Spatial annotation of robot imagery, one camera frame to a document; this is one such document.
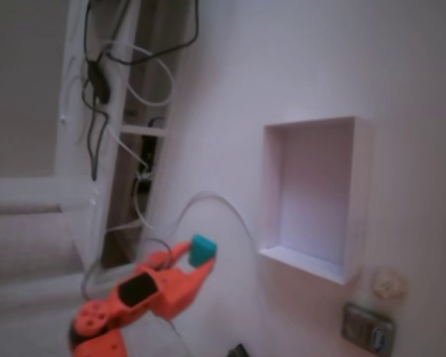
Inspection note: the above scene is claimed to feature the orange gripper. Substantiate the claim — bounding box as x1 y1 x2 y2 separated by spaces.
109 241 215 329

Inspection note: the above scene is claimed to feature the green cube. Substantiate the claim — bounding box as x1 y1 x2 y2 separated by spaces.
187 234 219 268

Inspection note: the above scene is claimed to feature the white cardboard bin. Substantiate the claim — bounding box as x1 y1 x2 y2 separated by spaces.
256 115 376 287

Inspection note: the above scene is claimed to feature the small black square box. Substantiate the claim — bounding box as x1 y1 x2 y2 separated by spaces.
227 343 251 357

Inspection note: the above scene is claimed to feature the grey foil packet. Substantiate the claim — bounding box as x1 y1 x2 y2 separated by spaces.
340 303 398 354

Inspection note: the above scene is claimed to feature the crumpled white paper ball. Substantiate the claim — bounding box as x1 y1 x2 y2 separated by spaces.
372 268 410 300

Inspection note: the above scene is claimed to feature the thin dark servo wire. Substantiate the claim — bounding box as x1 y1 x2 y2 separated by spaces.
80 237 193 357

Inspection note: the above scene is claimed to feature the long white cable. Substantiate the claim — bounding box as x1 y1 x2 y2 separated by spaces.
132 169 274 328

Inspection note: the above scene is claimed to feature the white frame structure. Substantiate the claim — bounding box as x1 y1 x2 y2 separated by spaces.
0 0 183 287

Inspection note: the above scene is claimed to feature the white looped cable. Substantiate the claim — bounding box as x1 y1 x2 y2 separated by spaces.
103 40 174 109

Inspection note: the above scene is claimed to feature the black cable with inline block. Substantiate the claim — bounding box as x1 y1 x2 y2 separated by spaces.
80 0 201 183

